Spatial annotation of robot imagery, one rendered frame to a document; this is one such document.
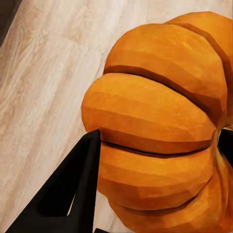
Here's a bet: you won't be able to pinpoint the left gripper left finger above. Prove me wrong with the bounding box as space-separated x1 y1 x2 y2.
6 129 101 233

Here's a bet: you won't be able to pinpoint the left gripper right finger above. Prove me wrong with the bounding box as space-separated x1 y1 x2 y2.
218 129 233 167

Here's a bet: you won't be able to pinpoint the pumpkin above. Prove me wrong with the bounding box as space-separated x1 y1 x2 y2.
81 11 233 233

